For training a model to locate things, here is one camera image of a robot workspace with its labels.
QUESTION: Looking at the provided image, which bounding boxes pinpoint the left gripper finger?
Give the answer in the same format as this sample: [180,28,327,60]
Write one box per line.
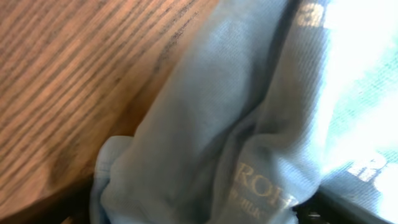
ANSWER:
[292,191,371,224]

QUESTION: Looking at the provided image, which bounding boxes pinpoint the light blue printed t-shirt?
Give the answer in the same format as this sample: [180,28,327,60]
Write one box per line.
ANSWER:
[90,0,397,223]

